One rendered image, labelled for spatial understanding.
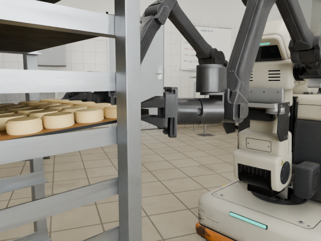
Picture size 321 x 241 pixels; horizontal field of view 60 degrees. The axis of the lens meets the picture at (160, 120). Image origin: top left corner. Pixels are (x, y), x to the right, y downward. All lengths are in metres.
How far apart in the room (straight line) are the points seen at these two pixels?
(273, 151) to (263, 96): 0.25
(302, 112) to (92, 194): 1.23
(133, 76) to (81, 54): 4.56
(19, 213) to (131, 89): 0.24
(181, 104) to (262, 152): 0.84
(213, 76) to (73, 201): 0.35
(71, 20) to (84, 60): 4.56
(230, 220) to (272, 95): 0.62
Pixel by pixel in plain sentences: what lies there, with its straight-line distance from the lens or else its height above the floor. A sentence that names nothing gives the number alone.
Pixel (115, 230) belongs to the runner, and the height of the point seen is 0.61.
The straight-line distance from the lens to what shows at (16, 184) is 0.88.
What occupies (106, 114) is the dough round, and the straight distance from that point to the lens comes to 0.53.
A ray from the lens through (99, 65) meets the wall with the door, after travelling 5.02.
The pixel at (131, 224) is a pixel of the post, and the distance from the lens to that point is 0.51.
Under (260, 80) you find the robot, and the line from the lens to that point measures 1.32.
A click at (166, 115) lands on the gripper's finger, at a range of 0.55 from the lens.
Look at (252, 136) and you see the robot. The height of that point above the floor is 0.63.
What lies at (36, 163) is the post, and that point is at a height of 0.64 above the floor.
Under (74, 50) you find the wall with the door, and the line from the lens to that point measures 5.00.
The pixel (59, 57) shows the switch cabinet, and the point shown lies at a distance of 4.78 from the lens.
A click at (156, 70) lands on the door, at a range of 5.30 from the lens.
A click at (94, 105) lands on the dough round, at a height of 0.82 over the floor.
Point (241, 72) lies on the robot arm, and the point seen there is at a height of 0.89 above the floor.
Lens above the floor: 0.87
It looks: 8 degrees down
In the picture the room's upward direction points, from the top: straight up
